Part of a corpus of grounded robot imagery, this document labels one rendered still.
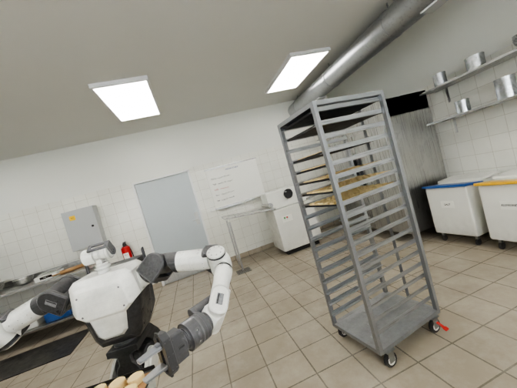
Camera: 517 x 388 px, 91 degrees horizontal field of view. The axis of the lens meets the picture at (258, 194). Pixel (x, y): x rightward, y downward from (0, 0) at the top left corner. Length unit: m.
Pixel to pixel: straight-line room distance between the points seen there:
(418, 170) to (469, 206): 0.82
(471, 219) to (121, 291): 3.58
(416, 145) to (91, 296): 4.02
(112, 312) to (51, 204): 4.69
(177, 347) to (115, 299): 0.45
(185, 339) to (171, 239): 4.57
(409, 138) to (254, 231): 3.29
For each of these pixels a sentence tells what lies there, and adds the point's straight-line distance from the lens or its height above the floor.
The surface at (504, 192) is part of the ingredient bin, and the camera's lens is 3.54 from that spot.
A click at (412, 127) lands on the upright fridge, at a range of 4.27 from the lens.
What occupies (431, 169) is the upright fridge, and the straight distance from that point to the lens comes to 4.39.
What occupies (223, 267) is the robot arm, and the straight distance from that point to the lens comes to 1.05.
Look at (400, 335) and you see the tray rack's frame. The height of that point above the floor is 0.15.
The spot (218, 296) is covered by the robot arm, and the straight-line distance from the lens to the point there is 0.93.
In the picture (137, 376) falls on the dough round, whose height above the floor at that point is 0.92.
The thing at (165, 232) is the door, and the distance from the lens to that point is 5.38.
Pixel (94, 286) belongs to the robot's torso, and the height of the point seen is 1.20.
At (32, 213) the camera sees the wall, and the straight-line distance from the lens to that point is 5.96.
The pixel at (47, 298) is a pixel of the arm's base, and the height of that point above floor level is 1.20.
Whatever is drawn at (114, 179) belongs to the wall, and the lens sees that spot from 5.50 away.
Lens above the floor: 1.42
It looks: 2 degrees down
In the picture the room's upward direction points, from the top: 16 degrees counter-clockwise
